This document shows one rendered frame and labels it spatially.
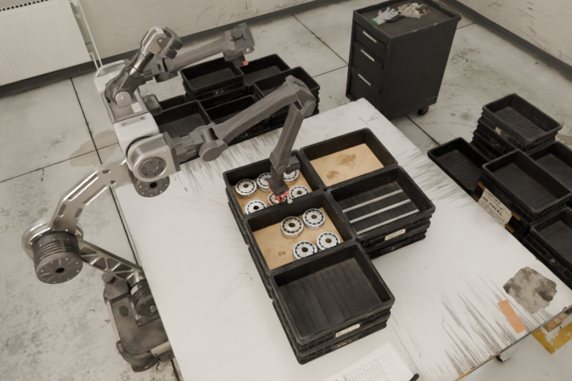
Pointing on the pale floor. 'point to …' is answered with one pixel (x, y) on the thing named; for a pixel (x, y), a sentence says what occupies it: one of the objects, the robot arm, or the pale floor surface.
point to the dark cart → (399, 56)
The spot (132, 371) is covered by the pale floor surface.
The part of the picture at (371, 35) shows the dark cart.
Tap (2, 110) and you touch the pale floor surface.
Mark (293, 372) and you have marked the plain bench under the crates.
